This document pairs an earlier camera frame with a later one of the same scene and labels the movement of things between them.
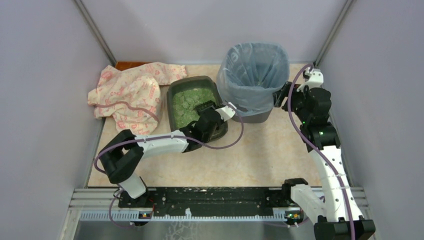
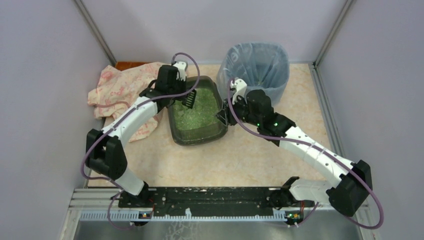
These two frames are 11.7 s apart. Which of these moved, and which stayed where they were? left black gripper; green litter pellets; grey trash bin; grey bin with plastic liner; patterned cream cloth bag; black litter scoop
Moved: black litter scoop; left black gripper; grey trash bin
Stayed: green litter pellets; grey bin with plastic liner; patterned cream cloth bag
